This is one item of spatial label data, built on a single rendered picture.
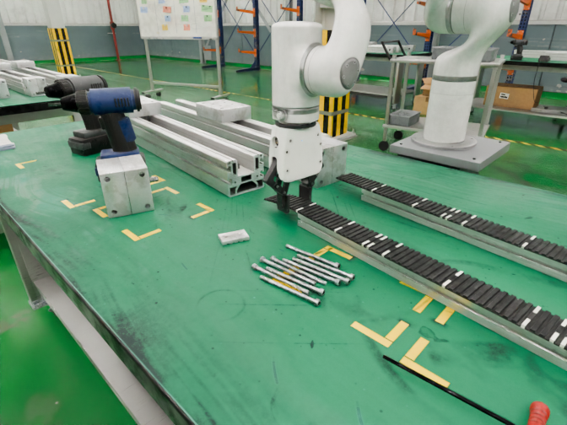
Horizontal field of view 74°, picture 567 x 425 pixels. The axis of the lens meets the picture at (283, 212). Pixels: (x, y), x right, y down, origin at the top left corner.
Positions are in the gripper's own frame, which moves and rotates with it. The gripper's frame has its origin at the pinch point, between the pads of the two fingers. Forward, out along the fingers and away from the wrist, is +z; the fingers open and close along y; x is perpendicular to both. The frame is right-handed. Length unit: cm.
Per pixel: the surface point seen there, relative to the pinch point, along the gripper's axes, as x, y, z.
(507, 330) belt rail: -42.0, -1.9, 2.8
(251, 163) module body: 17.9, 2.2, -2.4
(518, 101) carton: 130, 482, 52
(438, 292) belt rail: -32.5, -1.4, 2.9
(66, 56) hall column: 1023, 180, 34
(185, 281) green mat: -5.7, -27.2, 3.9
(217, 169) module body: 21.0, -5.0, -1.5
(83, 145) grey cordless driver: 69, -22, 0
